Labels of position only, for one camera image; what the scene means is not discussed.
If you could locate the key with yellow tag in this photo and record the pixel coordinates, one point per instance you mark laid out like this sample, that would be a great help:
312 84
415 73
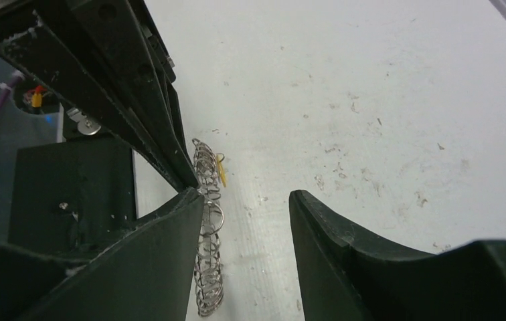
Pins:
221 172

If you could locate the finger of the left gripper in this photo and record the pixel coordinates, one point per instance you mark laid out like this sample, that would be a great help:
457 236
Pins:
133 55
46 42

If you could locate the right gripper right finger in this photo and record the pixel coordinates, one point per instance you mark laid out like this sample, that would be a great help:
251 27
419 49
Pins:
347 272

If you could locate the metal disc with key rings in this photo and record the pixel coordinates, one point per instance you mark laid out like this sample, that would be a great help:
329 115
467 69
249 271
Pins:
208 278

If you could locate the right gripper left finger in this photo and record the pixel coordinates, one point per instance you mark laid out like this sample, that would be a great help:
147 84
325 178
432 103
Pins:
145 275

